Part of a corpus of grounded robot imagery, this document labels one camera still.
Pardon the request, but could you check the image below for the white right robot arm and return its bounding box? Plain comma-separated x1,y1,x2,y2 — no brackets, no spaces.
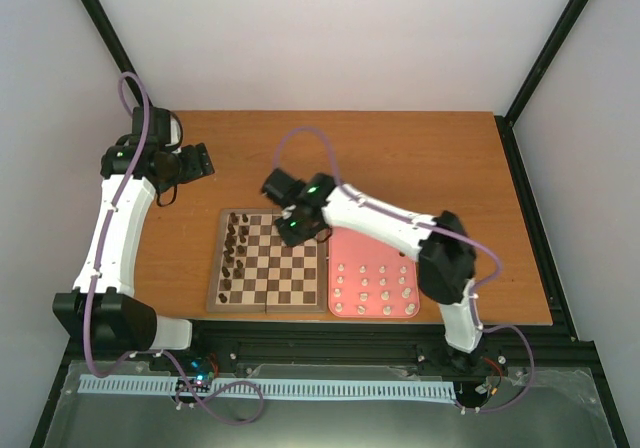
260,168,484,372

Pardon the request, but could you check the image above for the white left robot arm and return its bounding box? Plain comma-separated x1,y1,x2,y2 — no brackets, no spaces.
52,107,214,371

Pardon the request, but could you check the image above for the wooden chess board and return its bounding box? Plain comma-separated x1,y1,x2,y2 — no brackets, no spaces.
207,208,328,314

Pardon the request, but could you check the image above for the pink plastic tray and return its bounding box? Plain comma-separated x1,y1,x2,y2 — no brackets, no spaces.
328,228,420,320

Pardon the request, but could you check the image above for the black aluminium frame rail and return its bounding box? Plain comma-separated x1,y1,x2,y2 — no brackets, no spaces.
29,317,631,448

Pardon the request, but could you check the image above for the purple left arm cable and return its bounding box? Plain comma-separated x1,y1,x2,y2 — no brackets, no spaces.
83,71,266,425

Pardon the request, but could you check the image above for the light blue cable duct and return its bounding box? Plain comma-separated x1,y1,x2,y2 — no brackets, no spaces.
77,374,456,404

